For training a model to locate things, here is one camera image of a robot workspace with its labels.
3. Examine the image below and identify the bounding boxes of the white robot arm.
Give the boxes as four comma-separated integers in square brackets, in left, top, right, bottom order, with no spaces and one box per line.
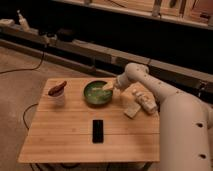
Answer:
[104,63,213,171]

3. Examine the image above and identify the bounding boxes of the green ceramic bowl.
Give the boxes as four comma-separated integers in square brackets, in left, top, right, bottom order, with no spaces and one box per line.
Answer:
[83,80,113,106]

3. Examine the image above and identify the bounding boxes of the white spray bottle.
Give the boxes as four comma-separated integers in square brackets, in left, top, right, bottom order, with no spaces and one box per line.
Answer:
[17,11,30,31]

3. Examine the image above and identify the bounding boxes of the black device on ledge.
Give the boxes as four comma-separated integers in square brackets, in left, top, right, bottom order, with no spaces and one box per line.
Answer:
[57,29,75,42]

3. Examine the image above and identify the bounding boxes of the brown sausage in cup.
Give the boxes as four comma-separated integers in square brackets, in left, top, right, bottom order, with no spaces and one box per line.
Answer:
[48,81,67,96]

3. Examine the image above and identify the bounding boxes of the wooden shelf rail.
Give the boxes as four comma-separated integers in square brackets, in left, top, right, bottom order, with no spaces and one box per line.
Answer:
[0,25,213,94]

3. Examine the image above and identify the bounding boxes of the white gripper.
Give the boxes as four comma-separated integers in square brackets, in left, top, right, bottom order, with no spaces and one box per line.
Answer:
[102,74,131,91]

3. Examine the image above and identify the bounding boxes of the black smartphone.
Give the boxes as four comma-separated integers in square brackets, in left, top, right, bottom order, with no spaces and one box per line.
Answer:
[92,120,104,143]

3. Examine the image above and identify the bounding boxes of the white paper cup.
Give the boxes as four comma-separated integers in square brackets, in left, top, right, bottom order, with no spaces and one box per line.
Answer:
[48,90,65,107]

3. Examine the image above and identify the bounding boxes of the black floor cable left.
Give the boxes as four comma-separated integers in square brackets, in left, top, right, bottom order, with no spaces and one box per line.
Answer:
[0,44,46,75]

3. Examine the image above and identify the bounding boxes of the white sponge block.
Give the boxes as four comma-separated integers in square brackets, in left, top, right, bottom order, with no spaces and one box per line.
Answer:
[124,102,141,118]

